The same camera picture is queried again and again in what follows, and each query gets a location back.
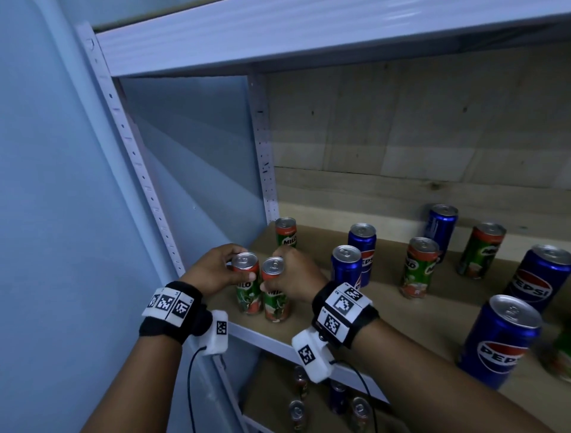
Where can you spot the person's left hand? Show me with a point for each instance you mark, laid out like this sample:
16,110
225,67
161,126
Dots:
207,270

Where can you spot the person's right hand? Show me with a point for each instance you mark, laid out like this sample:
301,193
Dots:
299,276

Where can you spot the person's left thumb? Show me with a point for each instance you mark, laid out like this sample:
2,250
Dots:
244,277

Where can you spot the person's right thumb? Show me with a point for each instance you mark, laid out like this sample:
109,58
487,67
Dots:
269,285

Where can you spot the green drink can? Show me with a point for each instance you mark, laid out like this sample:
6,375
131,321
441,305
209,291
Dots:
286,234
296,415
418,272
299,382
561,357
249,296
481,254
359,415
275,305

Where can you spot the person's left forearm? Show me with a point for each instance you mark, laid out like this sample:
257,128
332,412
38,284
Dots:
142,388

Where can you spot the person's right forearm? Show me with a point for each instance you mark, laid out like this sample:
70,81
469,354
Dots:
428,383

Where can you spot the black wristband with marker tags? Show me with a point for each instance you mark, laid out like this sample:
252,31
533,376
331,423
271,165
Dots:
343,312
171,308

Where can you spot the blue soda can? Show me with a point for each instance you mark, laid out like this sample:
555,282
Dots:
366,250
440,232
346,267
339,397
535,281
495,348

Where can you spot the wooden shelf board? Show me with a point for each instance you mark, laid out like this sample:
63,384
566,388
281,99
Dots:
446,312

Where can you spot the wooden back panel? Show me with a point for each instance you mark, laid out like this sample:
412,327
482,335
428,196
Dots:
410,134

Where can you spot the white metal shelf rack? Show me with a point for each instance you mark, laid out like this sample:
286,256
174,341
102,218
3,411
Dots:
250,40

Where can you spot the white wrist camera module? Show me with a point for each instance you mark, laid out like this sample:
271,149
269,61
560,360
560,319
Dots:
312,354
216,332

